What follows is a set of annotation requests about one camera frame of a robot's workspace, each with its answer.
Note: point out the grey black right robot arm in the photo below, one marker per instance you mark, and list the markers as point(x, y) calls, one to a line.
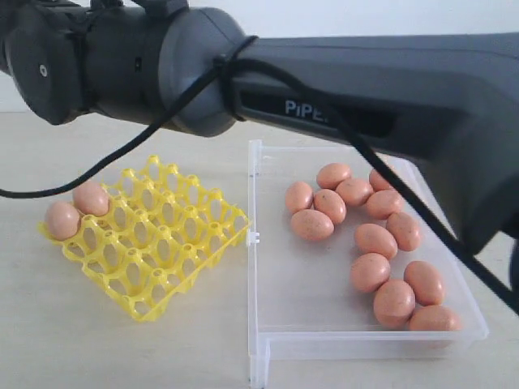
point(449, 103)

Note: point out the brown speckled egg right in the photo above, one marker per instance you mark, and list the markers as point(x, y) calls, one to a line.
point(405, 229)

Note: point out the yellow plastic egg tray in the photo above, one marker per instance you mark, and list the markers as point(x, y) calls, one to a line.
point(162, 229)

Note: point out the brown speckled egg front-left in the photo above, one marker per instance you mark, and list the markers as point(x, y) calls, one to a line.
point(311, 225)

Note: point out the clear plastic box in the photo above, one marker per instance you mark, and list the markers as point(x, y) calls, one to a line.
point(301, 305)

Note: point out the brown speckled egg front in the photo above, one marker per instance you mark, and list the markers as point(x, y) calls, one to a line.
point(394, 303)

